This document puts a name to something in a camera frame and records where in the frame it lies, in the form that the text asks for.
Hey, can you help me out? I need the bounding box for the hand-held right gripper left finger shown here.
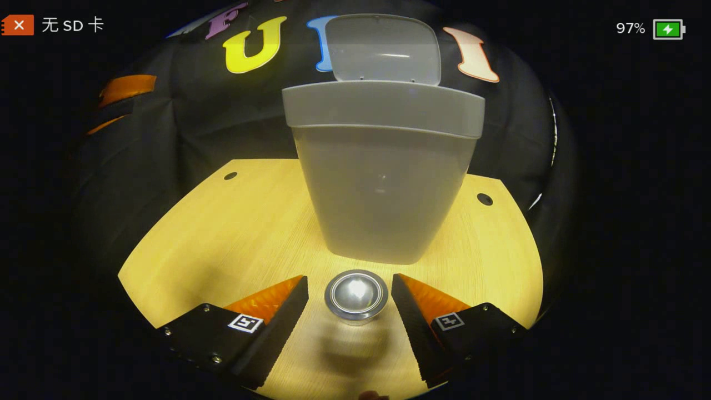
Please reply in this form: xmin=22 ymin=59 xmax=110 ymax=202
xmin=156 ymin=275 xmax=309 ymax=389

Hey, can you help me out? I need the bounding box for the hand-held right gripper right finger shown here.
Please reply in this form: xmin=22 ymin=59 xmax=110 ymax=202
xmin=392 ymin=273 xmax=528 ymax=388

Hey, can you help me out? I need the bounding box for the silver pop can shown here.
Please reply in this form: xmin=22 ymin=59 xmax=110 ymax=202
xmin=324 ymin=269 xmax=389 ymax=326

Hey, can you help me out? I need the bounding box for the white desktop garbage bin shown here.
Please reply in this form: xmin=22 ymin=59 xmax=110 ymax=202
xmin=282 ymin=14 xmax=485 ymax=266

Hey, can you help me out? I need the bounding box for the wooden desktop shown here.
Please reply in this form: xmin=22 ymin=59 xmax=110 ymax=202
xmin=118 ymin=159 xmax=544 ymax=400

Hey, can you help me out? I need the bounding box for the black backdrop cloth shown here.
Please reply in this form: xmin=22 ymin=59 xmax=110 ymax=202
xmin=72 ymin=0 xmax=578 ymax=267

